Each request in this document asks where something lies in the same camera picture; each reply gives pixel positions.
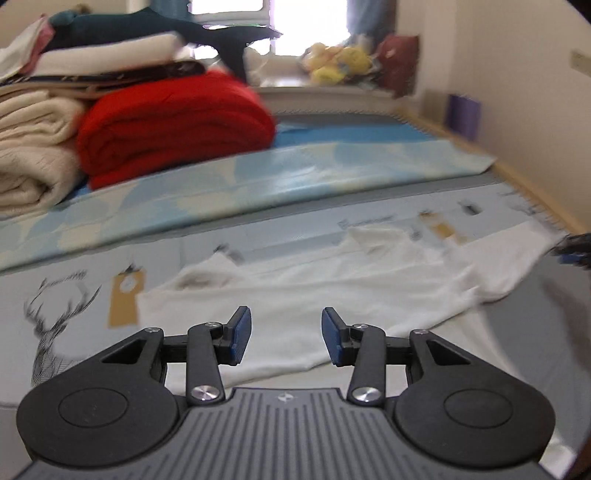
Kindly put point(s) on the white small shirt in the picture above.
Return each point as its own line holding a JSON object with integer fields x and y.
{"x": 369, "y": 286}

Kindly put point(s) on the white folded blanket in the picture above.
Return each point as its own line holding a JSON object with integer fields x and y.
{"x": 106, "y": 53}

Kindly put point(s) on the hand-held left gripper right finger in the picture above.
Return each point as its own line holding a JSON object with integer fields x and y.
{"x": 332, "y": 334}

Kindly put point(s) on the purple box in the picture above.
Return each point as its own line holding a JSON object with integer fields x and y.
{"x": 463, "y": 115}

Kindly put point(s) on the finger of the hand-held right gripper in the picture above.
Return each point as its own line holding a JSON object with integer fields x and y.
{"x": 577, "y": 242}
{"x": 575, "y": 261}

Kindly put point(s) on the blue curtain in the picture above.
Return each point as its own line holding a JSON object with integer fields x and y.
{"x": 171, "y": 10}
{"x": 369, "y": 16}

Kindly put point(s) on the deer print bed sheet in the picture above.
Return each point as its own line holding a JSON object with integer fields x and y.
{"x": 69, "y": 286}

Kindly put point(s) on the white windowsill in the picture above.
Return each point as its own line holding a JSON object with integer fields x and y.
{"x": 323, "y": 98}

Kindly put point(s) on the teal plush shark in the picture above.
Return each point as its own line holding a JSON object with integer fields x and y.
{"x": 138, "y": 21}

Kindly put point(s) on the wooden bed frame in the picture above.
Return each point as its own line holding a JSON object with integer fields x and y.
{"x": 521, "y": 180}

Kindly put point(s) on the dark red cushion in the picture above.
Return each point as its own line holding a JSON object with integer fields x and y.
{"x": 397, "y": 64}

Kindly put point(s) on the red folded blanket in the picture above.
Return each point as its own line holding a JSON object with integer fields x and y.
{"x": 175, "y": 124}

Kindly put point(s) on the cream folded blanket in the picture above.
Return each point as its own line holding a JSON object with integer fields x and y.
{"x": 32, "y": 138}

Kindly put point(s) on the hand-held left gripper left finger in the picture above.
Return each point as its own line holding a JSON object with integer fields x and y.
{"x": 241, "y": 332}

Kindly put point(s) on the cream plush toy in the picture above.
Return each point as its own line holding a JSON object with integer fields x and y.
{"x": 318, "y": 54}

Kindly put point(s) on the bright window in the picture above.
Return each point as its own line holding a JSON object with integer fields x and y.
{"x": 304, "y": 23}

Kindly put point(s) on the yellow-green plush toy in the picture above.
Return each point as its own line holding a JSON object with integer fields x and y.
{"x": 328, "y": 74}

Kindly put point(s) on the light blue folded quilt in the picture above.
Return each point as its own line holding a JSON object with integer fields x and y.
{"x": 258, "y": 184}

